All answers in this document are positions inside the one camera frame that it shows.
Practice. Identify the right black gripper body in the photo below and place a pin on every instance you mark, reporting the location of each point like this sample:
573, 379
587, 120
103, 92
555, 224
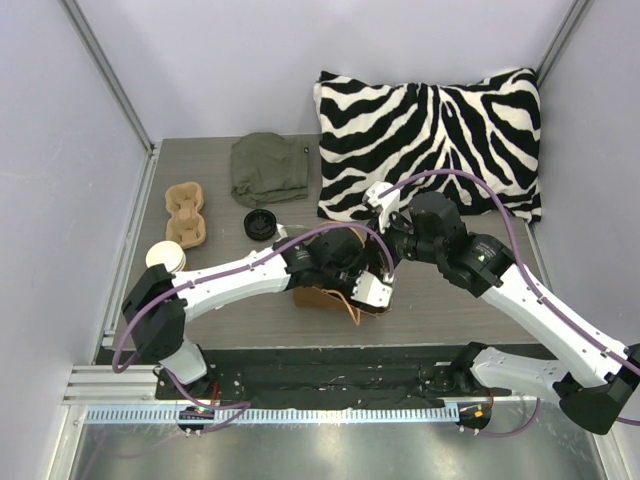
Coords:
382, 237

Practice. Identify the brown paper bag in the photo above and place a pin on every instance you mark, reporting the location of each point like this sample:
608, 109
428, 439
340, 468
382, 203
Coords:
320, 297

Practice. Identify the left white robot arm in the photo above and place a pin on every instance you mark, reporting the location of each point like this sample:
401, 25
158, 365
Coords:
161, 303

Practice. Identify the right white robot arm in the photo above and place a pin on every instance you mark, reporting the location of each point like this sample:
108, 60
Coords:
590, 377

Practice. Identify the zebra print pillow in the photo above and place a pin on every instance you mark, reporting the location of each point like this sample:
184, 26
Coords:
490, 129

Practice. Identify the white paper straw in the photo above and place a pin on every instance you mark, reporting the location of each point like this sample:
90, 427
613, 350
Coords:
281, 231

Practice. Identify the black plastic cup lid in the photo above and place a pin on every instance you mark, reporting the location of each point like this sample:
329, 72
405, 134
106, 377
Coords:
260, 224

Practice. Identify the olive green folded cloth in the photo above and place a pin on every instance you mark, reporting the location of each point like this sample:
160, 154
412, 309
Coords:
267, 168

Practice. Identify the stacked brown paper cups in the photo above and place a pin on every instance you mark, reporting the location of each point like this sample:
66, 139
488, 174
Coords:
167, 253

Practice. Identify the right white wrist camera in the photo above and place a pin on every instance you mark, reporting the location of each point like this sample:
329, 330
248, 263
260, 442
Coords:
383, 199

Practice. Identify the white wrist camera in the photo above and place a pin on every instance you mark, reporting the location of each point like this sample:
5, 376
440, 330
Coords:
374, 292
383, 199

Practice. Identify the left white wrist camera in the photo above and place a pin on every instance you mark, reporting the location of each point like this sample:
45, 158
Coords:
374, 292

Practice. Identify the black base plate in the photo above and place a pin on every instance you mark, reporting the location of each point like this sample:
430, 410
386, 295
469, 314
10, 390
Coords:
387, 377

